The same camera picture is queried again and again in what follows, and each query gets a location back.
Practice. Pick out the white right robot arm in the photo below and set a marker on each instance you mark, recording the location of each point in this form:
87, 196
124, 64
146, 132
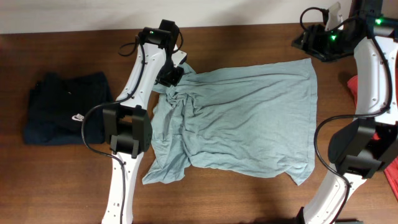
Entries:
368, 144

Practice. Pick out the light blue t-shirt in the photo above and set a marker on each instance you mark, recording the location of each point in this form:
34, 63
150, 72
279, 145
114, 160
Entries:
257, 121

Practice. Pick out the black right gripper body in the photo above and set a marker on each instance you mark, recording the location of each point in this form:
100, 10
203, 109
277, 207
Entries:
326, 46

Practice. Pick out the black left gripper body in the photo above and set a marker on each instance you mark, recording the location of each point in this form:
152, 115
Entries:
170, 73

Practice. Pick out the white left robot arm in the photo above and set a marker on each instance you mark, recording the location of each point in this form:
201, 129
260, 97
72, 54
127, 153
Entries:
128, 129

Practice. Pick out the dark navy garment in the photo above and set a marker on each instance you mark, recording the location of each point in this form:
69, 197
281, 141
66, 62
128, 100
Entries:
57, 108

